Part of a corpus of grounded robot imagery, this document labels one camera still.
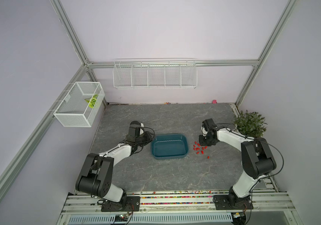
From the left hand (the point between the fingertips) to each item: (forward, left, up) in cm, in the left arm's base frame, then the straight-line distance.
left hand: (155, 136), depth 90 cm
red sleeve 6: (-10, -31, -9) cm, 33 cm away
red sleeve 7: (-13, -34, -10) cm, 38 cm away
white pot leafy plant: (-2, -58, +11) cm, 59 cm away
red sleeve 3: (-7, -28, -8) cm, 30 cm away
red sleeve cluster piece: (-6, -32, -9) cm, 34 cm away
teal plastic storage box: (-3, -9, -9) cm, 13 cm away
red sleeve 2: (-7, -26, -9) cm, 28 cm away
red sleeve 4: (-2, -28, -9) cm, 29 cm away
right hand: (-2, -32, -7) cm, 33 cm away
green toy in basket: (+14, +35, +21) cm, 44 cm away
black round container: (+4, +12, +9) cm, 16 cm away
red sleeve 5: (-9, -28, -10) cm, 31 cm away
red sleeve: (-4, -27, -9) cm, 29 cm away
